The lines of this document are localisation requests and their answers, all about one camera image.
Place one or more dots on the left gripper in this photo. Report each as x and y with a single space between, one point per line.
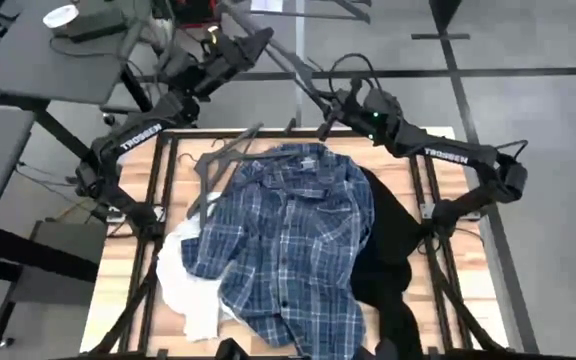
215 65

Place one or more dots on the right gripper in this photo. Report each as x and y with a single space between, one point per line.
355 112

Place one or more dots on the blue plaid button shirt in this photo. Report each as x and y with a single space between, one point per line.
288 225

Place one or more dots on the black garment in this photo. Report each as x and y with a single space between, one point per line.
388 240

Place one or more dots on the white garment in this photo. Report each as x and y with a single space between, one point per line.
188 295

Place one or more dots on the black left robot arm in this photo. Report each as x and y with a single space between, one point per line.
138 135

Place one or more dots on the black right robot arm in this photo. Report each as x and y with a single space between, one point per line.
448 157

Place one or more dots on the red and black box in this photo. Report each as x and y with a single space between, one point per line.
195 12

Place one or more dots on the black flat box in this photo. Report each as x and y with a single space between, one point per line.
98 27

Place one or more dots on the black caster wheel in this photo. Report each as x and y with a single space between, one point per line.
109 119

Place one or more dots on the silver mounting bracket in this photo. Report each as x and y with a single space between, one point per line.
160 212
428 211

